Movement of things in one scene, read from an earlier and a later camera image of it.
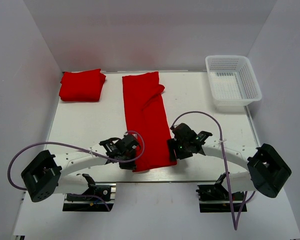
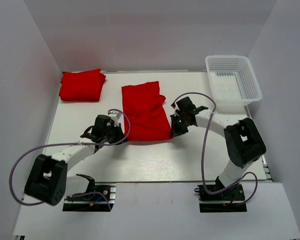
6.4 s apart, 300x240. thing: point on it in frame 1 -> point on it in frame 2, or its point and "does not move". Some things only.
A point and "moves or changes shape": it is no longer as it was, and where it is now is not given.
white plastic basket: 232,82 does not move
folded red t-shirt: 81,86 does not move
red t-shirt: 145,114 moves or changes shape
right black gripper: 172,144 -> 176,131
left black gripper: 130,165 -> 120,135
